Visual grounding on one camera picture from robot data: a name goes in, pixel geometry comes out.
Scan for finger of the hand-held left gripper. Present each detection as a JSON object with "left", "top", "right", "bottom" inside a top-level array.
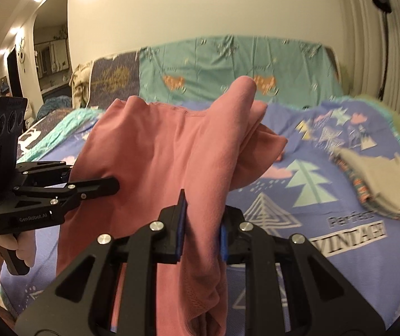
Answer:
[
  {"left": 49, "top": 177, "right": 121, "bottom": 211},
  {"left": 16, "top": 160, "right": 77, "bottom": 187}
]

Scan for dark teal blanket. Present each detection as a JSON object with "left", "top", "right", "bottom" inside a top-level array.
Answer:
[{"left": 36, "top": 95, "right": 72, "bottom": 121}]

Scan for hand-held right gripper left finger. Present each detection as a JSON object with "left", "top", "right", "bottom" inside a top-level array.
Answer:
[{"left": 14, "top": 189, "right": 188, "bottom": 336}]

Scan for beige knotted cloth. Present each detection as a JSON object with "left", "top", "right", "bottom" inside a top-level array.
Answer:
[{"left": 70, "top": 61, "right": 96, "bottom": 110}]

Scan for white pleated curtain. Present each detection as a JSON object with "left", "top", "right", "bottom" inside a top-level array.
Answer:
[{"left": 339, "top": 0, "right": 400, "bottom": 127}]

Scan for white wall ornament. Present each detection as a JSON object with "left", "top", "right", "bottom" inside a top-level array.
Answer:
[{"left": 16, "top": 38, "right": 27, "bottom": 72}]

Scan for black device on stand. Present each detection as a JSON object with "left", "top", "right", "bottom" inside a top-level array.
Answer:
[{"left": 371, "top": 0, "right": 394, "bottom": 103}]

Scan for purple printed blanket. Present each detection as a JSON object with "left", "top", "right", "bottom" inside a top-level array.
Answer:
[{"left": 0, "top": 97, "right": 400, "bottom": 328}]

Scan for person's left hand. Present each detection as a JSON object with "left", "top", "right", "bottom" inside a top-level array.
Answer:
[{"left": 0, "top": 221, "right": 36, "bottom": 270}]

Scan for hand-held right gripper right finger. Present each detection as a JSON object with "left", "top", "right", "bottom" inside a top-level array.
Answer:
[{"left": 219, "top": 206, "right": 386, "bottom": 336}]

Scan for folded beige clothes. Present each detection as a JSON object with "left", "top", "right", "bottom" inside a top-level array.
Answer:
[{"left": 332, "top": 147, "right": 400, "bottom": 223}]

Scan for pink garment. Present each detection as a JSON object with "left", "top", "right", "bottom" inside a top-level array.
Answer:
[{"left": 56, "top": 76, "right": 289, "bottom": 336}]

